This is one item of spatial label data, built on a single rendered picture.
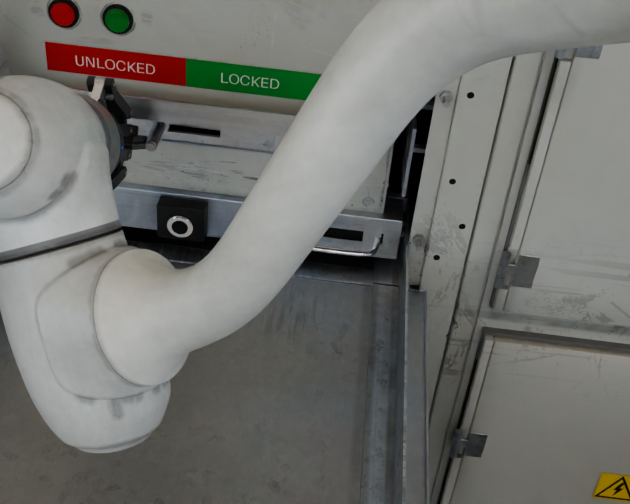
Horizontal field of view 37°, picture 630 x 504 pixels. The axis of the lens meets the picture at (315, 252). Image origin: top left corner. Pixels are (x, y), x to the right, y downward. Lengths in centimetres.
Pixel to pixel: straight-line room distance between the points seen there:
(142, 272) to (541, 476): 84
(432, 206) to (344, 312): 16
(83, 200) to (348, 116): 23
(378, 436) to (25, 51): 58
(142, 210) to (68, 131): 51
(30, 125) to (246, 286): 18
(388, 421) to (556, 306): 29
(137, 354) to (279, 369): 38
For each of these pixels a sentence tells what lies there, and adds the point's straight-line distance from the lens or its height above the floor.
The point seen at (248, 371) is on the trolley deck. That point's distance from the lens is 103.
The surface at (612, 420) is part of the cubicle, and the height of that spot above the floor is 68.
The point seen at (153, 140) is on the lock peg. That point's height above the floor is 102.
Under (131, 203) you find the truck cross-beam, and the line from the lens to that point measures 118.
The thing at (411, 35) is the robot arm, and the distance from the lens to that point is 52.
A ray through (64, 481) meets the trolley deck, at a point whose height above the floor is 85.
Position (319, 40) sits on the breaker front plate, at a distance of 104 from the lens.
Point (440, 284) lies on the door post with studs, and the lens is 116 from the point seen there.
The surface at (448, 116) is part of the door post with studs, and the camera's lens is 103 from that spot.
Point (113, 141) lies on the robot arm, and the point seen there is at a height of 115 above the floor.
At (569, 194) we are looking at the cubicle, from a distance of 107.
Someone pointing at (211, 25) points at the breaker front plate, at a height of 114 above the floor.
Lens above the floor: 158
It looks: 38 degrees down
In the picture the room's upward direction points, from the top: 6 degrees clockwise
